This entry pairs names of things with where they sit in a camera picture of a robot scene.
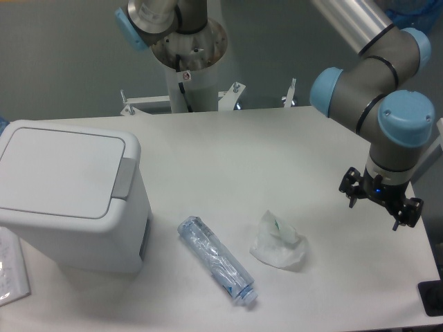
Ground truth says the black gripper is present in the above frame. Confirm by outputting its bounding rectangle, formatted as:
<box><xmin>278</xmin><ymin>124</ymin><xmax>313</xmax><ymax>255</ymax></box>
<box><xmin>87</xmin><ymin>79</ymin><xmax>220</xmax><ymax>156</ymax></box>
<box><xmin>338</xmin><ymin>167</ymin><xmax>424</xmax><ymax>231</ymax></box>

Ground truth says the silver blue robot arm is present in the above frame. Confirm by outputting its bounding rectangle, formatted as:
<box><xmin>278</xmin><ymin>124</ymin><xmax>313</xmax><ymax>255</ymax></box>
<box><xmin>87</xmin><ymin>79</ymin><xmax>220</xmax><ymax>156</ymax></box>
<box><xmin>115</xmin><ymin>1</ymin><xmax>435</xmax><ymax>227</ymax></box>

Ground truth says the grey trash can push button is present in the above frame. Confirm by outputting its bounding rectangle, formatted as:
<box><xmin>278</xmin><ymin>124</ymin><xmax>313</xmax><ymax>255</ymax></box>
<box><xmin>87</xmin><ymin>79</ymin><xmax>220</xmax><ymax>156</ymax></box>
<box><xmin>111</xmin><ymin>158</ymin><xmax>136</xmax><ymax>200</ymax></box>

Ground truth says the white plastic trash can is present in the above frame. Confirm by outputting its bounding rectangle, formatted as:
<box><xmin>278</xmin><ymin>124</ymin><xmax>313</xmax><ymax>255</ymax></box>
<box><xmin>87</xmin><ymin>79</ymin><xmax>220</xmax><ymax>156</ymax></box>
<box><xmin>1</xmin><ymin>120</ymin><xmax>152</xmax><ymax>273</ymax></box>

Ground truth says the black device at table edge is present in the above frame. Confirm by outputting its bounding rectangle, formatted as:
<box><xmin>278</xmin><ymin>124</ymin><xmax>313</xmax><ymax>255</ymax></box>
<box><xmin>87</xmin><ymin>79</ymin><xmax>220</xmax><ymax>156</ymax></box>
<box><xmin>417</xmin><ymin>280</ymin><xmax>442</xmax><ymax>317</ymax></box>

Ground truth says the crumpled white plastic wrapper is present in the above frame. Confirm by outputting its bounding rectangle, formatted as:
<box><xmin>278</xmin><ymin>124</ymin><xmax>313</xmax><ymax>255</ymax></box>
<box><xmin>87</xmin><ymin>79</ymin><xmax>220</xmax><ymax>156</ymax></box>
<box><xmin>249</xmin><ymin>210</ymin><xmax>309</xmax><ymax>272</ymax></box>

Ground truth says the crushed clear plastic bottle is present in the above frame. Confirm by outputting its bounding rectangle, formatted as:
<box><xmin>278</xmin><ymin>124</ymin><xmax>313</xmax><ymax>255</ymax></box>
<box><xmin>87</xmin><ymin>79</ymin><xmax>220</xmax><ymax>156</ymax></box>
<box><xmin>177</xmin><ymin>216</ymin><xmax>257</xmax><ymax>306</ymax></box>

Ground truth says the blue plastic bag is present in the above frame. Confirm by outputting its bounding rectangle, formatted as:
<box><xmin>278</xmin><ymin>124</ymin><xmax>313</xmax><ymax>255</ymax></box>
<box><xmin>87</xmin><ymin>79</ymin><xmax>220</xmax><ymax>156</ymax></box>
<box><xmin>384</xmin><ymin>0</ymin><xmax>442</xmax><ymax>34</ymax></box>

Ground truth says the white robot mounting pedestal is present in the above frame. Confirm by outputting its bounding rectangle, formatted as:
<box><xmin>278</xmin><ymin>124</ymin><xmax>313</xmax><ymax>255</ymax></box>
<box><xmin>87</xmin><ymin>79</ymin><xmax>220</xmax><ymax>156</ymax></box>
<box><xmin>152</xmin><ymin>19</ymin><xmax>228</xmax><ymax>113</ymax></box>

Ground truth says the black pedestal cable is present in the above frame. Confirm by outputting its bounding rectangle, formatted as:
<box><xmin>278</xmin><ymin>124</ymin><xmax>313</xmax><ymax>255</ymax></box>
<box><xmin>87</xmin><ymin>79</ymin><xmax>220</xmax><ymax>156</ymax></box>
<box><xmin>174</xmin><ymin>53</ymin><xmax>195</xmax><ymax>113</ymax></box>

